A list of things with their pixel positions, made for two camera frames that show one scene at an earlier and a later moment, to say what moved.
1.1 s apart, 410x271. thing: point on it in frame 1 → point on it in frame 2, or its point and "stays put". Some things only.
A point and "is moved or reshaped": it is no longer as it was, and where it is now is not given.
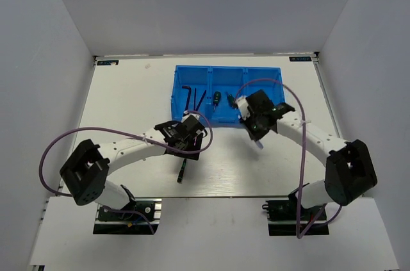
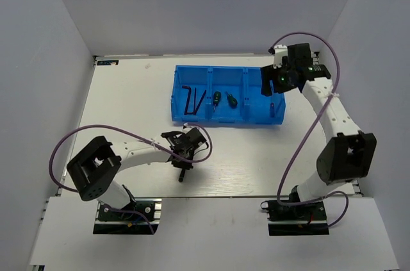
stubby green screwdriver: (231, 99) stays put
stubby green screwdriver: (216, 99) stays put
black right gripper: (255, 135) → (268, 73)
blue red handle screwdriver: (259, 145) is moved or reshaped
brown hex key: (201, 100) stays put
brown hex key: (189, 88) stays put
